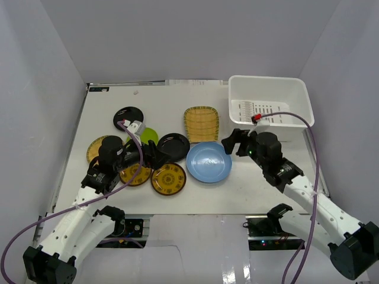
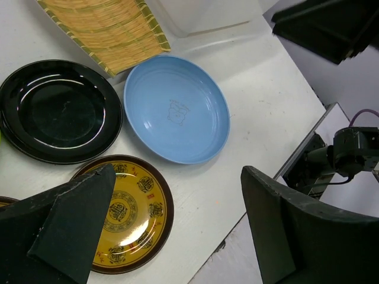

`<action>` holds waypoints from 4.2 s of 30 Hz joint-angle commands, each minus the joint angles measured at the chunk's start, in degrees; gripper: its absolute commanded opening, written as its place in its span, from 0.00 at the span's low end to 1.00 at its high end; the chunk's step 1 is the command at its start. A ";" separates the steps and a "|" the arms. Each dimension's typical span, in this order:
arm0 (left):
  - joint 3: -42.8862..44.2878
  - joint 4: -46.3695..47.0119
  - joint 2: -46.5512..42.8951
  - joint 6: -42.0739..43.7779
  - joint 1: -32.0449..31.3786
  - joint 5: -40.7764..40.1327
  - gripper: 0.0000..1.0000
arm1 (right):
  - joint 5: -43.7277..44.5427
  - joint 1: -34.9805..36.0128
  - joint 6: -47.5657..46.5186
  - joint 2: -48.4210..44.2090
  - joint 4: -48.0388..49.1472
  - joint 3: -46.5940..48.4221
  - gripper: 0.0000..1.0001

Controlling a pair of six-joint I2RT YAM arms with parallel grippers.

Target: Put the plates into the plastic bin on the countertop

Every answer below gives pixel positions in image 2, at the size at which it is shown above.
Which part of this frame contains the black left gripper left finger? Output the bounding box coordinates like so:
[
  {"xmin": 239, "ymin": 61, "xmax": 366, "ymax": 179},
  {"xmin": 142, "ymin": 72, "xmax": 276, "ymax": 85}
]
[{"xmin": 1, "ymin": 164, "xmax": 115, "ymax": 283}]

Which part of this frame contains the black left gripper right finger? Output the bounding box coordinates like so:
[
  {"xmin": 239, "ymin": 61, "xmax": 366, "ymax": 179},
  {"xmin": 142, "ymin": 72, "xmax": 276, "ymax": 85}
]
[{"xmin": 240, "ymin": 166, "xmax": 378, "ymax": 283}]

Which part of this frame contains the yellow patterned plate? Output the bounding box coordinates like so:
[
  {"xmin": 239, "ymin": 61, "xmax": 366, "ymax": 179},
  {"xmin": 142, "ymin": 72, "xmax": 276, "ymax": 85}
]
[
  {"xmin": 74, "ymin": 155, "xmax": 174, "ymax": 275},
  {"xmin": 0, "ymin": 196, "xmax": 18, "ymax": 207}
]

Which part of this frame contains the black glossy plate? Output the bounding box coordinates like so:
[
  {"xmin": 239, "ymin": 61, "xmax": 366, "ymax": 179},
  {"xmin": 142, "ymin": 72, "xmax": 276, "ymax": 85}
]
[{"xmin": 1, "ymin": 60, "xmax": 123, "ymax": 164}]

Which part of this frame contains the blue plastic plate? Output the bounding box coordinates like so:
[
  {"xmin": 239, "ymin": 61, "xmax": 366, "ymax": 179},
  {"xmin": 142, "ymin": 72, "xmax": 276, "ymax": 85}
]
[{"xmin": 123, "ymin": 55, "xmax": 230, "ymax": 164}]

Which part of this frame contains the square bamboo woven tray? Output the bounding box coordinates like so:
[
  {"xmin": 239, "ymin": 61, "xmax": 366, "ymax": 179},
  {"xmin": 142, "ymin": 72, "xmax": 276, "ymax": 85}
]
[{"xmin": 38, "ymin": 0, "xmax": 171, "ymax": 77}]

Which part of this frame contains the white plastic bin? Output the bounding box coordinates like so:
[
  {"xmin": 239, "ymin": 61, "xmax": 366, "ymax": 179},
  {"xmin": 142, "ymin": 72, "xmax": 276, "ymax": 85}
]
[{"xmin": 147, "ymin": 0, "xmax": 264, "ymax": 38}]

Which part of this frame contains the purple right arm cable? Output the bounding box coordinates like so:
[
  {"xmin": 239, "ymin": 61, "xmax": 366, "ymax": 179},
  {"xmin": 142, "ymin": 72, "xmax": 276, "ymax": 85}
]
[{"xmin": 349, "ymin": 108, "xmax": 379, "ymax": 128}]

